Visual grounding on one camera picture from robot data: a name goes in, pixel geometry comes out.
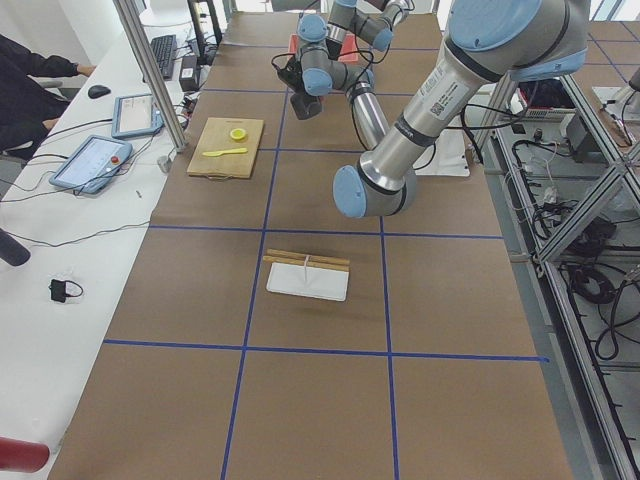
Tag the white rectangular tray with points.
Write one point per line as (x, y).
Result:
(306, 281)

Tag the aluminium frame rack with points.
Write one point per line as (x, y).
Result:
(566, 186)

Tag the black foam microphone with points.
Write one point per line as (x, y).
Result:
(11, 251)

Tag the far blue teach pendant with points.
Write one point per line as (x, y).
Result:
(136, 116)

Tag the red cylinder handle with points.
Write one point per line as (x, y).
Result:
(22, 456)

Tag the small black clip device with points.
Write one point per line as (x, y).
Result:
(62, 290)

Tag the person in black clothes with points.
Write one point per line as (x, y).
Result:
(28, 110)

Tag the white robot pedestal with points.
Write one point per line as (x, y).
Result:
(446, 158)

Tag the grey and pink cloth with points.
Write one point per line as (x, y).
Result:
(306, 106)

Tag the wooden cutting board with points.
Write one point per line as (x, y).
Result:
(215, 136)

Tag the yellow lemon slice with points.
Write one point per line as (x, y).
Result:
(238, 134)

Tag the black power adapter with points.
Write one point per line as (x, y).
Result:
(189, 77)

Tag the aluminium frame post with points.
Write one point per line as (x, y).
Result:
(145, 58)

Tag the black computer mouse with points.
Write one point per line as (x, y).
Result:
(98, 91)

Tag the black keyboard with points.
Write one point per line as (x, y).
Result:
(164, 49)

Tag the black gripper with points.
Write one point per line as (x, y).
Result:
(306, 106)

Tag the near blue teach pendant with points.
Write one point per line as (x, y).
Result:
(92, 165)

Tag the pink plastic bin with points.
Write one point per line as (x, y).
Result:
(348, 53)

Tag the blue teach pendant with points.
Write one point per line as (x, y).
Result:
(136, 116)
(92, 165)

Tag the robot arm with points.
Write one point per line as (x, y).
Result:
(345, 17)
(484, 41)

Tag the yellow plastic knife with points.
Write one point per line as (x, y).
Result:
(218, 153)

